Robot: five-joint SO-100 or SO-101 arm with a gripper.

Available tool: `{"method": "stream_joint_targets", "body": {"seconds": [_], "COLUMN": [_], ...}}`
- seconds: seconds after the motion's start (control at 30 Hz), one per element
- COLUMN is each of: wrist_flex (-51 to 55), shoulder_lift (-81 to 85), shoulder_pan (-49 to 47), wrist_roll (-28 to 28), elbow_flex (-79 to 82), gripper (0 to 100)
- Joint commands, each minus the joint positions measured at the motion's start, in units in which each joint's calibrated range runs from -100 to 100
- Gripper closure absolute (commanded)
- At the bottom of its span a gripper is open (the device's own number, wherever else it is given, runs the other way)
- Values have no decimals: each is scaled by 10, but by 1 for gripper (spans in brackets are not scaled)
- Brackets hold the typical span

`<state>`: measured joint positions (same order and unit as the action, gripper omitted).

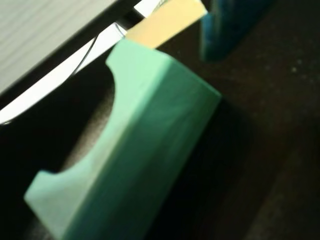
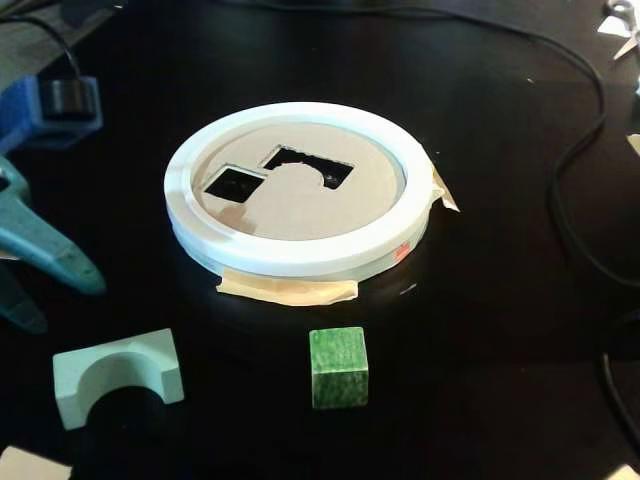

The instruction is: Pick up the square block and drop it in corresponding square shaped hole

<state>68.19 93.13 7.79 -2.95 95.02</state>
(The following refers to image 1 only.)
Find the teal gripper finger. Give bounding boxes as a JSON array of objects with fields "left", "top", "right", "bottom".
[{"left": 201, "top": 0, "right": 273, "bottom": 62}]

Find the pale green arch block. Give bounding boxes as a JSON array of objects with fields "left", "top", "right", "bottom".
[{"left": 23, "top": 38, "right": 222, "bottom": 240}]

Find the white paper sheet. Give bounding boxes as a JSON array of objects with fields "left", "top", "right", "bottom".
[{"left": 0, "top": 0, "right": 166, "bottom": 125}]

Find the thin black wire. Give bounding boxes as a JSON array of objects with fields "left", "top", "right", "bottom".
[{"left": 73, "top": 23, "right": 127, "bottom": 75}]

